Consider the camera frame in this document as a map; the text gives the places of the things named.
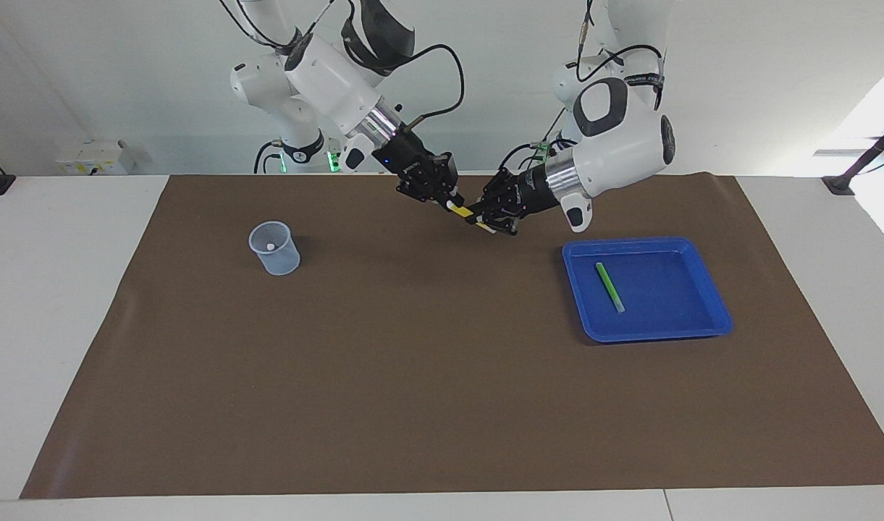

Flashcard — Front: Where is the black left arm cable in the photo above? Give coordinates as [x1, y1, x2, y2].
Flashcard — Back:
[576, 0, 663, 109]

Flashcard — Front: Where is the yellow pen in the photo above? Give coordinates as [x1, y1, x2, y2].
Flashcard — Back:
[445, 200, 497, 234]

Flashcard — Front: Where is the black camera stand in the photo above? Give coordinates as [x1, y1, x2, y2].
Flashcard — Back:
[822, 116, 884, 195]

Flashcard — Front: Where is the brown table mat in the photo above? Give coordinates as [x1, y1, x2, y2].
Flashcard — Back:
[20, 172, 884, 500]

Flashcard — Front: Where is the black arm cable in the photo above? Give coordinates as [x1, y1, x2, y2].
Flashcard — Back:
[340, 43, 466, 135]
[576, 0, 663, 109]

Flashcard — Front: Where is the white wall socket box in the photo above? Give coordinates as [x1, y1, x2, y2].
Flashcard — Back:
[56, 140, 135, 176]

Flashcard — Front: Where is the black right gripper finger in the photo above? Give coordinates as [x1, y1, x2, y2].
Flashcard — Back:
[398, 181, 464, 211]
[438, 153, 463, 200]

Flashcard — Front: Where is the black base power cable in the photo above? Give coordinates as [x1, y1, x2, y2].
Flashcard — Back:
[253, 141, 283, 174]
[500, 109, 565, 174]

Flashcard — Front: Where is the blue plastic tray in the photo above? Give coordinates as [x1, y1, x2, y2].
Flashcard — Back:
[562, 237, 734, 344]

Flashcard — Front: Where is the translucent plastic cup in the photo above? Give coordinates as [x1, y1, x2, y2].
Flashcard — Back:
[248, 221, 301, 276]

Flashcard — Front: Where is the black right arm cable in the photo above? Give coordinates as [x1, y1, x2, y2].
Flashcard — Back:
[340, 43, 466, 135]

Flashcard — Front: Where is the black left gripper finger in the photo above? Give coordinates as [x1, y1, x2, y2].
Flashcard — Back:
[481, 176, 513, 212]
[476, 210, 519, 236]

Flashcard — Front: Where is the green pen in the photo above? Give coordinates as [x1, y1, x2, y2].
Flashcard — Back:
[595, 262, 626, 314]

